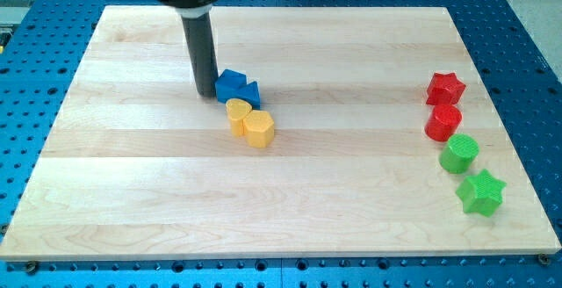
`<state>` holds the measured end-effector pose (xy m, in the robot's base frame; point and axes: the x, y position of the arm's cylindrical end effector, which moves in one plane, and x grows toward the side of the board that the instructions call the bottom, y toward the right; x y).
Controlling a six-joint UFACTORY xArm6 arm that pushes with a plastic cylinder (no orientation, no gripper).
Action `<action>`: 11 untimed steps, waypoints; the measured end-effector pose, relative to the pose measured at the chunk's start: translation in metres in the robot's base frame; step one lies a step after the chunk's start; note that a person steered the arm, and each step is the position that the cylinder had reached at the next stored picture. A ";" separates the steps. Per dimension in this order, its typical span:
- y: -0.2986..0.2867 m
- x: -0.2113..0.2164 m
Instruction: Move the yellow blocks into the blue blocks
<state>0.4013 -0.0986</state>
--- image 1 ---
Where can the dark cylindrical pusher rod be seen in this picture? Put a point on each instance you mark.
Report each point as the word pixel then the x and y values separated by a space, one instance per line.
pixel 199 39

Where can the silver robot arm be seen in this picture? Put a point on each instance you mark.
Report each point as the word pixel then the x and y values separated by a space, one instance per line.
pixel 190 8

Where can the blue cube block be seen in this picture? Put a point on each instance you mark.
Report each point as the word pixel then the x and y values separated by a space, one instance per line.
pixel 228 83

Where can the blue triangle block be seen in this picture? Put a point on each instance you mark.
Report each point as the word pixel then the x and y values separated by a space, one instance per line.
pixel 250 93

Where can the yellow heart block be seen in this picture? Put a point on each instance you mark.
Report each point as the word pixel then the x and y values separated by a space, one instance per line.
pixel 237 111

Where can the red star block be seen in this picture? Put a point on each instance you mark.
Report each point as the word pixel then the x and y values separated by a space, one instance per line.
pixel 444 89

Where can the red cylinder block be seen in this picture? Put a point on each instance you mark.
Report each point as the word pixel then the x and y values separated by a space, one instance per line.
pixel 443 122

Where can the green cylinder block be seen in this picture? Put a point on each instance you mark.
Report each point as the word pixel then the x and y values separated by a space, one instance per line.
pixel 458 153

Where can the green star block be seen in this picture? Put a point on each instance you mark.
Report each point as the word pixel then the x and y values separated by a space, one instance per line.
pixel 481 193

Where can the light wooden board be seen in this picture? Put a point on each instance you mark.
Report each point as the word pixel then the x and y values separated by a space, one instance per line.
pixel 138 166

